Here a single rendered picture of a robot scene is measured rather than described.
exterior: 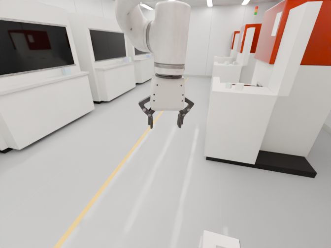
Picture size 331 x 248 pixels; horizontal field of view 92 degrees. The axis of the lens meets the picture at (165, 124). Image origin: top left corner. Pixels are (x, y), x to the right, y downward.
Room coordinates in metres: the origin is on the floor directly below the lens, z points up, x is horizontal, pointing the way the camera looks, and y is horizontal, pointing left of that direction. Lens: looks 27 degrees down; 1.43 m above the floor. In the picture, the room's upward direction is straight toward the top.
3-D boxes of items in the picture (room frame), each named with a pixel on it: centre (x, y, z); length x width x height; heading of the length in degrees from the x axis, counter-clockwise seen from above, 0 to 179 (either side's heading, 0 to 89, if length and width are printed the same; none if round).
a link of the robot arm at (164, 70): (0.46, -0.01, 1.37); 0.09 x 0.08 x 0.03; 99
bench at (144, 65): (7.01, 1.16, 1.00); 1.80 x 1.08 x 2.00; 164
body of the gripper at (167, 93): (0.46, -0.01, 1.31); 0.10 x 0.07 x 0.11; 99
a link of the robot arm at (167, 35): (0.46, -0.01, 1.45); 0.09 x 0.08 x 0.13; 62
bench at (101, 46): (4.89, 1.75, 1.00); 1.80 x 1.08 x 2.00; 164
